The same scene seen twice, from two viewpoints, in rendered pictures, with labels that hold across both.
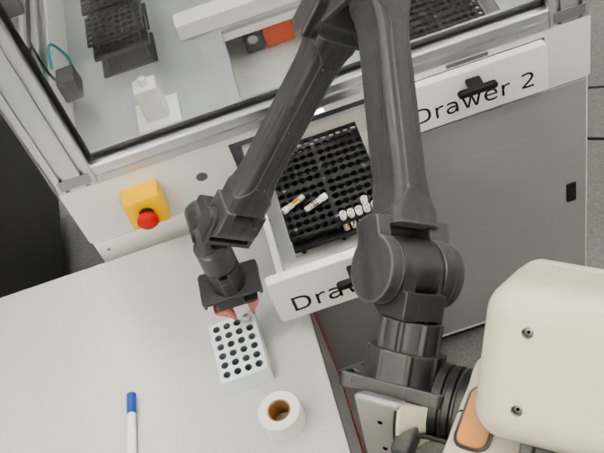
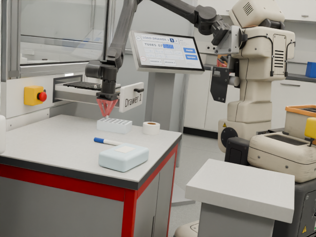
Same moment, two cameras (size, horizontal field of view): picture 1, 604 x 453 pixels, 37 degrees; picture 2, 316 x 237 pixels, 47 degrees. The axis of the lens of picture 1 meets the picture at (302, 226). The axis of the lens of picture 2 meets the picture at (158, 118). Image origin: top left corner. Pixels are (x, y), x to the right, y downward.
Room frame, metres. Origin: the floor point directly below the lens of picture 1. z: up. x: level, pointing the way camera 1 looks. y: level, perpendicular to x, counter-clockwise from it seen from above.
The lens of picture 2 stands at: (0.45, 1.59, 1.13)
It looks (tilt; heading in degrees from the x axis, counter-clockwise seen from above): 12 degrees down; 281
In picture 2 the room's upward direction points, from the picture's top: 6 degrees clockwise
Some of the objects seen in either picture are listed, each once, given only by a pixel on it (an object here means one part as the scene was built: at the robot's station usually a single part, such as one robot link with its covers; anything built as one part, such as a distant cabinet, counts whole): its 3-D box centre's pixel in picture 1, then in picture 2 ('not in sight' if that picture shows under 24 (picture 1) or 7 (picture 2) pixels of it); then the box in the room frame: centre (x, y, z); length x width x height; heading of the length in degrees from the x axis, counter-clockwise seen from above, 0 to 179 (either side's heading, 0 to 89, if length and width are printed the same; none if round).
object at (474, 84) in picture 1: (475, 84); not in sight; (1.18, -0.38, 0.91); 0.07 x 0.04 x 0.01; 88
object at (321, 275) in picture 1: (356, 272); (132, 96); (0.90, -0.06, 0.87); 0.29 x 0.02 x 0.11; 88
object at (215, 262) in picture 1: (214, 251); (108, 73); (0.96, 0.14, 0.99); 0.07 x 0.06 x 0.07; 1
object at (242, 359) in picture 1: (240, 351); (114, 125); (0.90, 0.17, 0.78); 0.12 x 0.08 x 0.04; 179
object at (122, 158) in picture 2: not in sight; (124, 156); (0.74, 0.56, 0.78); 0.15 x 0.10 x 0.04; 76
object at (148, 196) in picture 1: (146, 206); (34, 95); (1.22, 0.26, 0.88); 0.07 x 0.05 x 0.07; 88
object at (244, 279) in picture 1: (226, 275); (108, 88); (0.95, 0.14, 0.93); 0.10 x 0.07 x 0.07; 86
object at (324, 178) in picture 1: (327, 190); (92, 91); (1.10, -0.07, 0.87); 0.22 x 0.18 x 0.06; 178
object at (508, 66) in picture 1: (472, 89); (97, 82); (1.21, -0.39, 0.87); 0.29 x 0.02 x 0.11; 88
